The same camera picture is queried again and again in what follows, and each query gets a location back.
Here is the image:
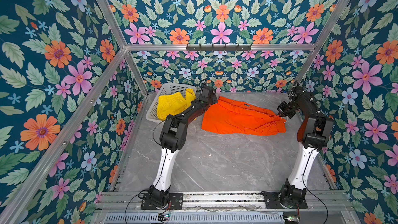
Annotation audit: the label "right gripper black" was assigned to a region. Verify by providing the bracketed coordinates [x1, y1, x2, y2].
[278, 101, 300, 118]

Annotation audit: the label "black hook rail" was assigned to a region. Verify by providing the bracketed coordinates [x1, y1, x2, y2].
[186, 44, 252, 52]

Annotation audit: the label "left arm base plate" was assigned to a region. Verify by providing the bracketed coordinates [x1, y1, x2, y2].
[141, 193, 184, 210]

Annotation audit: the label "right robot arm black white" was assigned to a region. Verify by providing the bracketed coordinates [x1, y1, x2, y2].
[277, 82, 333, 208]

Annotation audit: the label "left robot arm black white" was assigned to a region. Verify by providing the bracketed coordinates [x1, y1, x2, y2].
[146, 85, 218, 209]

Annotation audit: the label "orange shorts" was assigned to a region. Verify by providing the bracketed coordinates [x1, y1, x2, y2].
[202, 96, 286, 136]

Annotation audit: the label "white plastic laundry basket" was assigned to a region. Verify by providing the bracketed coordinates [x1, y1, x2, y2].
[146, 83, 197, 123]

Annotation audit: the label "white slotted cable duct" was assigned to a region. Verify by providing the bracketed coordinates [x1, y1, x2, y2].
[103, 212, 285, 224]

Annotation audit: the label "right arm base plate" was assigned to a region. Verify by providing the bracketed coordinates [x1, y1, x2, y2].
[261, 190, 308, 209]

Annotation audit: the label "aluminium mounting rail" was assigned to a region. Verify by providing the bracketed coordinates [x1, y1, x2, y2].
[96, 190, 354, 212]

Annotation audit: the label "yellow shorts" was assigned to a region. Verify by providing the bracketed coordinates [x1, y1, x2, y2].
[157, 88, 196, 121]

